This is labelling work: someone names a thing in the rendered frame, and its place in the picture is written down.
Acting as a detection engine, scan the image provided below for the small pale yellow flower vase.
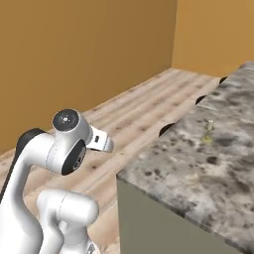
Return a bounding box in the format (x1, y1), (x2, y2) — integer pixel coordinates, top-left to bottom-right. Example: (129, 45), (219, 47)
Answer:
(201, 118), (215, 145)

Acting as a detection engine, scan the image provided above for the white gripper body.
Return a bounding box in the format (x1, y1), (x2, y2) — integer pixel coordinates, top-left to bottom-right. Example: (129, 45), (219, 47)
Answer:
(100, 130), (115, 154)

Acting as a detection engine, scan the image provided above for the grey island counter cabinet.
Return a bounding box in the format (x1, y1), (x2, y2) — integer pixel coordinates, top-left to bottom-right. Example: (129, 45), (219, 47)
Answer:
(116, 61), (254, 254)

